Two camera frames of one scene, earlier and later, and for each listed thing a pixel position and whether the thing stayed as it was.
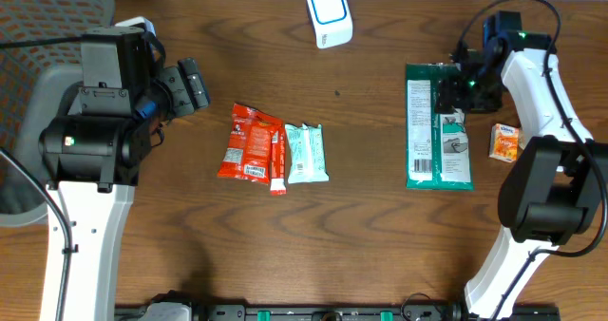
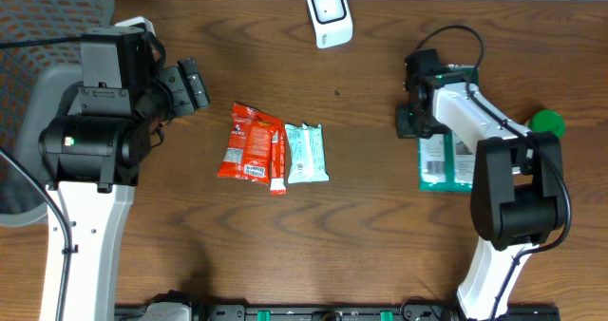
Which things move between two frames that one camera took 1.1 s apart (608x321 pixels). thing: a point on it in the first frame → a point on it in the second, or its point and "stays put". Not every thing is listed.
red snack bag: [248, 153] stays put
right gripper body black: [479, 92] → [416, 125]
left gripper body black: [185, 88] stays put
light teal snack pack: [307, 154] stays put
